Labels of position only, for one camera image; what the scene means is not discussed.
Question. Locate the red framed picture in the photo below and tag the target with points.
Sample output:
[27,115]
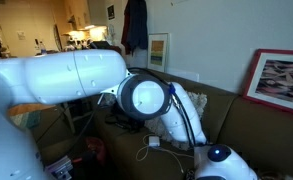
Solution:
[270,79]

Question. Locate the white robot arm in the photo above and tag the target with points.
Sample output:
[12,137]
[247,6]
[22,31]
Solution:
[57,78]

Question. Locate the dark hanging jacket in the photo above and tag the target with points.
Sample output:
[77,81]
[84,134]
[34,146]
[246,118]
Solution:
[135,32]

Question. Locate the white power adapter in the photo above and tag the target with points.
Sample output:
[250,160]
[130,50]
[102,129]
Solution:
[153,141]

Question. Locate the shaggy cream pillow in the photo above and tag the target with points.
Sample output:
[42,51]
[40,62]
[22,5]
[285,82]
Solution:
[199,100]

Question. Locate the small framed picture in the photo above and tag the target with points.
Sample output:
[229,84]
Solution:
[158,50]

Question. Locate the brown leather couch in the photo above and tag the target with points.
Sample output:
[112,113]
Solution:
[262,135]

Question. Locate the black Sony camera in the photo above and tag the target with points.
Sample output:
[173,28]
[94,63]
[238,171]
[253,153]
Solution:
[118,118]

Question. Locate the red woven round basket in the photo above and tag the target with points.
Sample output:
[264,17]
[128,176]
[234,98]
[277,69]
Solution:
[97,145]

